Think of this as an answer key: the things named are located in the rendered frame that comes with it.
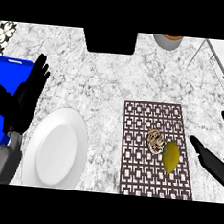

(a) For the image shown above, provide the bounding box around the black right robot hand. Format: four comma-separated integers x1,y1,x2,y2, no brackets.
184,91,224,194

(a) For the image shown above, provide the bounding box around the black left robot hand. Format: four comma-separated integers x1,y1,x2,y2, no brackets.
0,50,54,138

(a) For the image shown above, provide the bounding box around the brown patterned placemat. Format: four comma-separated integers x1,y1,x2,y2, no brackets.
116,99,202,202

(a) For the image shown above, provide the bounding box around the blue tray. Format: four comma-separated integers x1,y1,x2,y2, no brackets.
0,56,36,150

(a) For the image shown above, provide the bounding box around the white oval plate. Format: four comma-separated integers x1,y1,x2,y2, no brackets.
20,103,92,192

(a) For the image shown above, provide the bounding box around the black appliance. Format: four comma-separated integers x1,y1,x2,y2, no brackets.
80,27,139,57

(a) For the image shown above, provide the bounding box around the grey pot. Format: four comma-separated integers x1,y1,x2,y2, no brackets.
151,33,184,53

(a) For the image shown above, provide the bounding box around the grey wire tiered shelf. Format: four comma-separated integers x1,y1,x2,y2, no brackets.
184,36,224,98

